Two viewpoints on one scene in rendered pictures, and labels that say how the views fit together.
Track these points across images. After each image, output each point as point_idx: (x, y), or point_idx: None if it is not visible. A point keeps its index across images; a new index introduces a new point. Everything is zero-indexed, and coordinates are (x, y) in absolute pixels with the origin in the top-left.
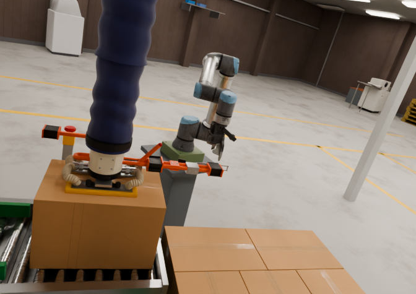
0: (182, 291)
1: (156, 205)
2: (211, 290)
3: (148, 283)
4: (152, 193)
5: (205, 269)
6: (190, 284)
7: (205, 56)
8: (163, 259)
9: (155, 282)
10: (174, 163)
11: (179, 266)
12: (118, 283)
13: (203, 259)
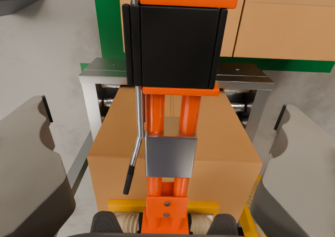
0: (270, 53)
1: (249, 178)
2: (287, 2)
3: (259, 104)
4: (204, 179)
5: None
6: (262, 37)
7: None
8: (226, 82)
9: (259, 96)
10: (170, 209)
11: (224, 46)
12: (247, 133)
13: None
